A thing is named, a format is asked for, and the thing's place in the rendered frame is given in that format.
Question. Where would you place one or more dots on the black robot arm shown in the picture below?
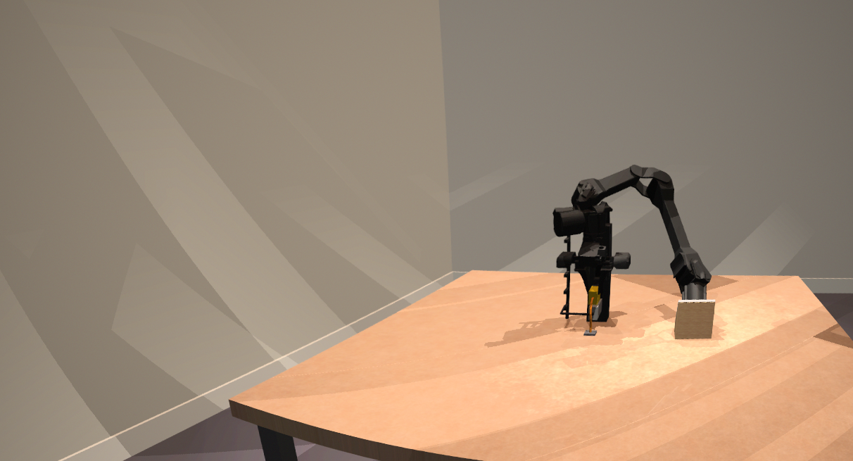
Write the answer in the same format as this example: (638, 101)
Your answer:
(585, 216)

